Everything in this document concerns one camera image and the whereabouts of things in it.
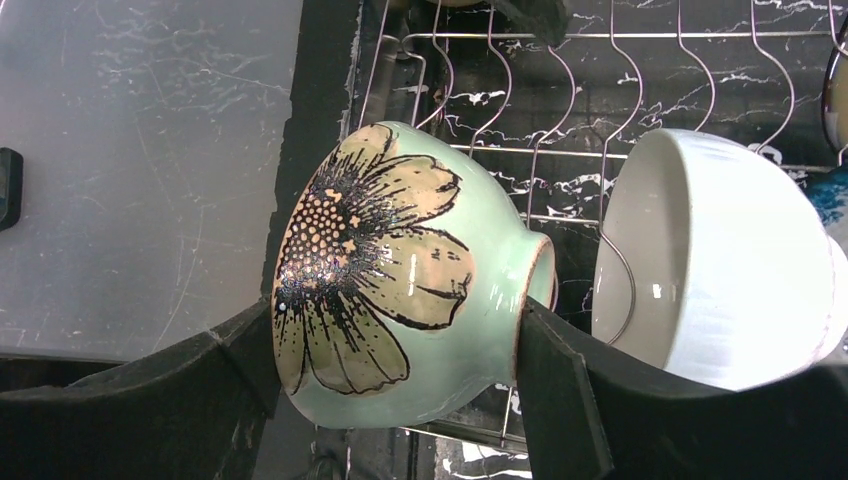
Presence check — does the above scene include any light green bowl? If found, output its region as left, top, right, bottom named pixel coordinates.
left=271, top=121, right=558, bottom=429

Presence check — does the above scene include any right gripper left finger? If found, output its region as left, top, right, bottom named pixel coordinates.
left=1, top=301, right=280, bottom=479

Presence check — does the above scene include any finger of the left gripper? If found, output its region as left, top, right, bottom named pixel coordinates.
left=490, top=0, right=571, bottom=47

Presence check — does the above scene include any steel wire dish rack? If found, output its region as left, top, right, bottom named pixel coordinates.
left=337, top=0, right=848, bottom=455

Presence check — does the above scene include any pale white ribbed bowl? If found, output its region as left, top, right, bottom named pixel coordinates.
left=591, top=129, right=847, bottom=391

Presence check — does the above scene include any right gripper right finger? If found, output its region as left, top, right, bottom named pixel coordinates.
left=517, top=300, right=847, bottom=479

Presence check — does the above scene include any dark blue gold bowl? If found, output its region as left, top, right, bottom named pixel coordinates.
left=821, top=48, right=847, bottom=152

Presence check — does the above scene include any blue white floral bowl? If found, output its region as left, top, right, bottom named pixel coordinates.
left=805, top=164, right=847, bottom=239

